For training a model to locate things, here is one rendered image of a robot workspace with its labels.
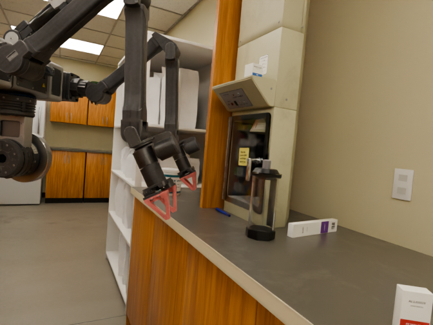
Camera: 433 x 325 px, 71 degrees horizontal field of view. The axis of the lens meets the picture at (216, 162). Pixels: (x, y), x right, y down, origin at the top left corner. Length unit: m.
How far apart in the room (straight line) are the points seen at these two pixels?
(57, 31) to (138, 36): 0.23
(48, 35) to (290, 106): 0.84
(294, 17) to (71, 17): 0.79
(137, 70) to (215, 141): 0.69
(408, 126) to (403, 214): 0.33
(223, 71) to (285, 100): 0.41
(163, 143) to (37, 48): 0.43
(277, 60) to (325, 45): 0.51
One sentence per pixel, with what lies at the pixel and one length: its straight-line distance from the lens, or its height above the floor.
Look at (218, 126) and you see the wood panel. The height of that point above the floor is 1.34.
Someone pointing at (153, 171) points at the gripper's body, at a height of 1.16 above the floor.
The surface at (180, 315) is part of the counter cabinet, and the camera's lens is 1.31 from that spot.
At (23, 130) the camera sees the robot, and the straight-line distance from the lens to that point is 1.32.
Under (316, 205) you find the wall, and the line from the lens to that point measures 1.60.
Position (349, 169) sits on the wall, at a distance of 1.47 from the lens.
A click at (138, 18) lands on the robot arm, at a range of 0.92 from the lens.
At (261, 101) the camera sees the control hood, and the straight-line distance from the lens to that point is 1.19.
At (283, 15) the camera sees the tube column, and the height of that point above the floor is 1.75.
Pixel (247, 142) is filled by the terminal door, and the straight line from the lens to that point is 1.29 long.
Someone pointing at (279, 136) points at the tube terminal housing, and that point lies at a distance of 1.20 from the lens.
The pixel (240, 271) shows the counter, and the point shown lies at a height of 0.94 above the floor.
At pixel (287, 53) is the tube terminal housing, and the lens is 1.26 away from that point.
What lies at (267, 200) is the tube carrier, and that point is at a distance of 1.03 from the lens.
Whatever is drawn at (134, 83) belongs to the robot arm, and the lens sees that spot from 0.88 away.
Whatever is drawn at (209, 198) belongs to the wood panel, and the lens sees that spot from 1.48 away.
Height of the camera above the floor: 1.24
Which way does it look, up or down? 3 degrees down
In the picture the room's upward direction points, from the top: 5 degrees clockwise
